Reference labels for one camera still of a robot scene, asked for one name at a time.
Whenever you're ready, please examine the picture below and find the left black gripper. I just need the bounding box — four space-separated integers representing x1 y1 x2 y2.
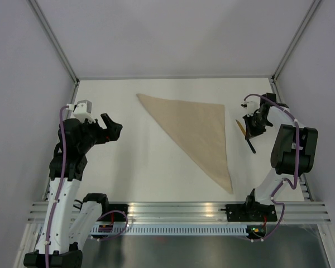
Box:
78 113 122 153

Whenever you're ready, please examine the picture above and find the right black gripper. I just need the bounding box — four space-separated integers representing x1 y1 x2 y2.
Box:
242 113 270 140

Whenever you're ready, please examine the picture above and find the gold knife black handle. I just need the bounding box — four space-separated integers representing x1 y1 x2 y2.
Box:
236 119 256 154

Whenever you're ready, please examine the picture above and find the beige cloth napkin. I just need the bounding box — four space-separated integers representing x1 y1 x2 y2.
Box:
137 93 233 194

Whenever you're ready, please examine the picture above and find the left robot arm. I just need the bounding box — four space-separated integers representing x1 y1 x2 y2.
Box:
23 113 123 267

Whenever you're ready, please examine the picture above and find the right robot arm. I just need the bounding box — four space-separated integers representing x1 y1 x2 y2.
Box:
241 93 318 221

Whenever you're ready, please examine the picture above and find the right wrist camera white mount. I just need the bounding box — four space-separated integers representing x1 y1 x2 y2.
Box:
241 101 259 117

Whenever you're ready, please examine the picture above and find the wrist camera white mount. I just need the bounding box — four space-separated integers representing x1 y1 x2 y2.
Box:
67 100 95 123
241 101 259 117

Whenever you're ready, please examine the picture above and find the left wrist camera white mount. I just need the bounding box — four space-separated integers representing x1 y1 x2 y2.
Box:
67 100 95 123

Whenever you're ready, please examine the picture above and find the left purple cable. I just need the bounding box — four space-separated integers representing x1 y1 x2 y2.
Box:
43 105 129 268

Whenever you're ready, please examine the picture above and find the right aluminium frame post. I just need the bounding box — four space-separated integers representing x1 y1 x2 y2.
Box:
270 0 323 202

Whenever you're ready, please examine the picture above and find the aluminium frame post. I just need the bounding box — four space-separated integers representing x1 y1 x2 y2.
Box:
27 0 80 84
270 0 323 202

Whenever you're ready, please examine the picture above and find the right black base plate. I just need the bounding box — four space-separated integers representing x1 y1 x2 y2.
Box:
224 204 277 223

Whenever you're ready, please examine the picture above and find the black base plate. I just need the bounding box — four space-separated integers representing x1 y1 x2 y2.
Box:
99 203 129 224
224 204 277 223

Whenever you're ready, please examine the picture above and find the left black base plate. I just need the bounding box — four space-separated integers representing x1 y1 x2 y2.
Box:
99 203 129 224

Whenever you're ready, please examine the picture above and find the aluminium front rail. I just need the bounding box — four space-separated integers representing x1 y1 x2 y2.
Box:
26 201 332 224

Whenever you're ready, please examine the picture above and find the white slotted cable duct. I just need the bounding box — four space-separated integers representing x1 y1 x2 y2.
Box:
89 224 248 236

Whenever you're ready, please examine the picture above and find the left aluminium frame post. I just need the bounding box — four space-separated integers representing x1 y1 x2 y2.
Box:
27 0 80 84

